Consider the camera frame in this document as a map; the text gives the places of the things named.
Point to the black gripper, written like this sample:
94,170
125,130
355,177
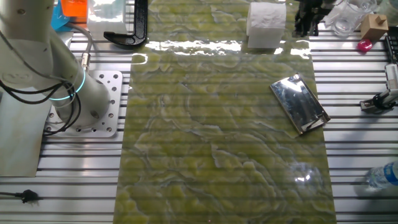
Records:
311,9

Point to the white toilet paper roll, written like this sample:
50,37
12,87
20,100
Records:
265,25

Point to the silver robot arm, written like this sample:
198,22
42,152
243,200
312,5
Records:
25,46

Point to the clear glass pitcher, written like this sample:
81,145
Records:
348,21

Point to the pink round toy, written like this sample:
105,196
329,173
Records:
364,45

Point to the wooden block toy with peg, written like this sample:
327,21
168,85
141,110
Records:
373,28

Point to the black keyboard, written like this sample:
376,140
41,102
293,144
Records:
392,48

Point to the green marble pattern mat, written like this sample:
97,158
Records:
202,140

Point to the clear water bottle blue cap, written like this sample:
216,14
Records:
384,175

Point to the black C-clamp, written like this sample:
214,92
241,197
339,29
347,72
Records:
136,31

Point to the translucent plastic box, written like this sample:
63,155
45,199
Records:
105,17

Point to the black power plug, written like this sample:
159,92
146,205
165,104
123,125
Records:
29,196

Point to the silver grille camera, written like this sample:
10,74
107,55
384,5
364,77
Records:
392,77

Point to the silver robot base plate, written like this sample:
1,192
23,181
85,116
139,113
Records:
105,93

